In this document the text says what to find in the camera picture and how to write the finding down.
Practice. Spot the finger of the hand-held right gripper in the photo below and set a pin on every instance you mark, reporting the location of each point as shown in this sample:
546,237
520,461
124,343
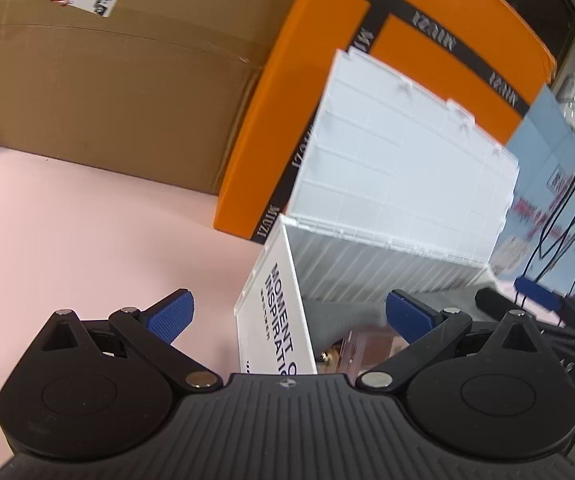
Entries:
497,303
537,293

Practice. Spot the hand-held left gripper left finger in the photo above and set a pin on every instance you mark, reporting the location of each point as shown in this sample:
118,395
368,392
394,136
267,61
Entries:
173,314

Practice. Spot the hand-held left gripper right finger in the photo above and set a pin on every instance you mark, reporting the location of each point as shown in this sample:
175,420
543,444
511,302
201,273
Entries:
406,314

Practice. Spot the white plastic storage box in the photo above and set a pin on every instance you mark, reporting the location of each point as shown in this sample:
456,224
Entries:
407,160

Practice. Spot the pink desktop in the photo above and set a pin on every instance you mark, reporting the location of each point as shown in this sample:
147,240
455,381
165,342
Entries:
92,240

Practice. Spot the pink transparent case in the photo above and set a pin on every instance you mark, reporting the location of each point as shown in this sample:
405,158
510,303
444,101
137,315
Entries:
375,347

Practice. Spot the light blue printed box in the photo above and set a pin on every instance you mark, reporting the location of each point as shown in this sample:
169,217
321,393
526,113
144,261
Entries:
552,185

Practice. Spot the large brown cardboard box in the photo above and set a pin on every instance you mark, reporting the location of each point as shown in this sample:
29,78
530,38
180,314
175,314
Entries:
117,85

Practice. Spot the orange box with black ribbon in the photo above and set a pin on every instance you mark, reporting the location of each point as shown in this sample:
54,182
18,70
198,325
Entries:
447,55

